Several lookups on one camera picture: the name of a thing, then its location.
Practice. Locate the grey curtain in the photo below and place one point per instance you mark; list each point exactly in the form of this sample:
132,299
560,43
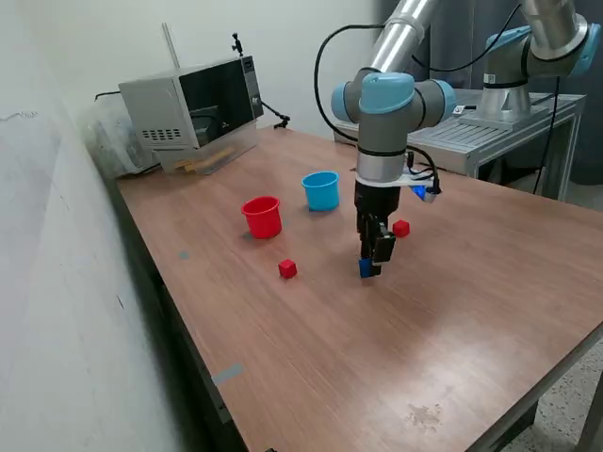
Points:
447,28

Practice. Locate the blue cube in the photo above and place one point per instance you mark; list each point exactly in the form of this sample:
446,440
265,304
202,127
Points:
363,269

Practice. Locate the clear acrylic stand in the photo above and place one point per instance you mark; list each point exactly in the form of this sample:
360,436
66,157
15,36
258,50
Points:
240,139

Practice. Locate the small tape piece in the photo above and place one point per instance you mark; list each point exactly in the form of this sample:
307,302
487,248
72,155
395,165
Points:
246,237
184,255

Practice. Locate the blue plastic cup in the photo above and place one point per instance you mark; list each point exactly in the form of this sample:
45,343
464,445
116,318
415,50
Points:
321,195

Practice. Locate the aluminium robot base table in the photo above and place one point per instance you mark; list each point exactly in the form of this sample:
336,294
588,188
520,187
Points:
471,136

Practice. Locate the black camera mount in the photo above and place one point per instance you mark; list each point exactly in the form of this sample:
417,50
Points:
237,44

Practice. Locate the long grey tape strip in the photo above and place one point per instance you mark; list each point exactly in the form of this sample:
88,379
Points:
227,374

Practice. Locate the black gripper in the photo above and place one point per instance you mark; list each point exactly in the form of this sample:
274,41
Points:
377,202

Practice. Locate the red cube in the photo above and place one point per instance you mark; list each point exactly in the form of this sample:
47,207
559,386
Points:
287,269
402,229

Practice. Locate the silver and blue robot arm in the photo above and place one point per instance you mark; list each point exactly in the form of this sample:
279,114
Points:
381,117

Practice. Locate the light wooden stick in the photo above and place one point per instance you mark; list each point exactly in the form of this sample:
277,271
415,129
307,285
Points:
207,160

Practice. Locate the thin white rod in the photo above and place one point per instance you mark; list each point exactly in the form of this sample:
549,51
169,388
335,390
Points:
170,47

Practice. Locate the silver microwave oven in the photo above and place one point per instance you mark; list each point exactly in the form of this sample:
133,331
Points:
155,108

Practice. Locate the clear plastic bag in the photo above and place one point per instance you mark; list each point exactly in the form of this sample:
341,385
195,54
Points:
110,146

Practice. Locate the red plastic cup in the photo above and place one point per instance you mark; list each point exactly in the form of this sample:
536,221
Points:
263,221

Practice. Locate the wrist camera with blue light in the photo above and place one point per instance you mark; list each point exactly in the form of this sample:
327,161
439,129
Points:
426,194

